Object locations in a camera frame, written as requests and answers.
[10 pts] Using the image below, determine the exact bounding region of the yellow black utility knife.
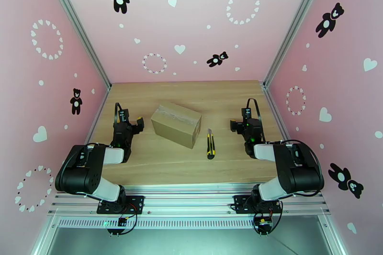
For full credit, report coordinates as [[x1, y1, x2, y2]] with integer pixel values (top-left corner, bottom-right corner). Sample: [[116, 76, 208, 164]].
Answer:
[[205, 128, 215, 161]]

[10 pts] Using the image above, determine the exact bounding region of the brown cardboard express box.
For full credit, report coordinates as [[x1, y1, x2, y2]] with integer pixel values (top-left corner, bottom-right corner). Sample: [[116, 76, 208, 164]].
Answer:
[[150, 101, 203, 150]]

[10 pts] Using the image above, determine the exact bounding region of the perforated metal strip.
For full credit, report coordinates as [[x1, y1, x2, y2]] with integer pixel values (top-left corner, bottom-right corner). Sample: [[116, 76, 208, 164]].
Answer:
[[56, 218, 325, 230]]

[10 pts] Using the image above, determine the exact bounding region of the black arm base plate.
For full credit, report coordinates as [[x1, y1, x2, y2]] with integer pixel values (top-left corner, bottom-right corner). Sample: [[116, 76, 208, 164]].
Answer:
[[96, 195, 145, 215], [233, 195, 282, 215]]

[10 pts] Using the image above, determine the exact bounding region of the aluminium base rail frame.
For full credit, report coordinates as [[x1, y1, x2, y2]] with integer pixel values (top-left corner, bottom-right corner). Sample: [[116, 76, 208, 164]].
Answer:
[[47, 184, 331, 217]]

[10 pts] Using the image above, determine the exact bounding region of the small power connector with wires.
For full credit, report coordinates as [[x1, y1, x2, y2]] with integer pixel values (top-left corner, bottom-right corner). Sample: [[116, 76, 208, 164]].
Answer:
[[107, 213, 138, 237], [252, 213, 281, 237]]

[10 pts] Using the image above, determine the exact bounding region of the aluminium corner post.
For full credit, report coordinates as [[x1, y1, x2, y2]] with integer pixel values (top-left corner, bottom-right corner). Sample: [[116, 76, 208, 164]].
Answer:
[[262, 0, 332, 88], [40, 0, 112, 88]]

